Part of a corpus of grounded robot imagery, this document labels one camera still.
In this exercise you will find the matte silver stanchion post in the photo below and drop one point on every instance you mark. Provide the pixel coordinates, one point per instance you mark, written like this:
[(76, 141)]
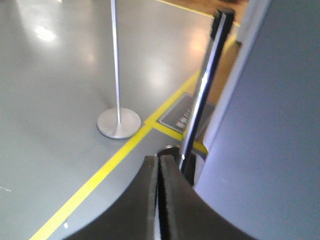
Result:
[(118, 122)]

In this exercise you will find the chrome polished stanchion post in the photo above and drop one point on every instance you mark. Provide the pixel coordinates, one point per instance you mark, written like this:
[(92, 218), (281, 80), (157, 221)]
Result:
[(182, 154)]

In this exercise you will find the black floor sign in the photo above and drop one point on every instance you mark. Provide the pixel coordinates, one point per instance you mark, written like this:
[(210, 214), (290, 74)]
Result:
[(177, 116)]

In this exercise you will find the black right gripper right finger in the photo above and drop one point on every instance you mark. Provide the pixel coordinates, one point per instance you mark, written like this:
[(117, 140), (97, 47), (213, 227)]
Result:
[(183, 215)]

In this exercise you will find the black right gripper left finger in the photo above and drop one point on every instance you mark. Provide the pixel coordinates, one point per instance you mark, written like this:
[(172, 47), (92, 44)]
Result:
[(132, 215)]

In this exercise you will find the fridge door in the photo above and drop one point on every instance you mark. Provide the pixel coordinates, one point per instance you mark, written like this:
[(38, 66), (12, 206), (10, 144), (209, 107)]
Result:
[(262, 171)]

